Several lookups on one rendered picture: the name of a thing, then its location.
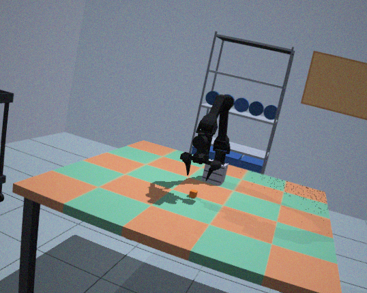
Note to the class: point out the brown cube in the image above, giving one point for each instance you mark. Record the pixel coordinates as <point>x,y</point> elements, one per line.
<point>193,193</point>

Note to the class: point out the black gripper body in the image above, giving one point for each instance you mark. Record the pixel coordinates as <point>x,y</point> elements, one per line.
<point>214,164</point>

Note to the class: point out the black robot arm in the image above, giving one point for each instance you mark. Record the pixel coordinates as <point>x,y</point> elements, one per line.
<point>208,126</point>

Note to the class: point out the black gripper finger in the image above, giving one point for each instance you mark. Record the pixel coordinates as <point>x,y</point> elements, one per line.
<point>210,172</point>
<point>187,163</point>

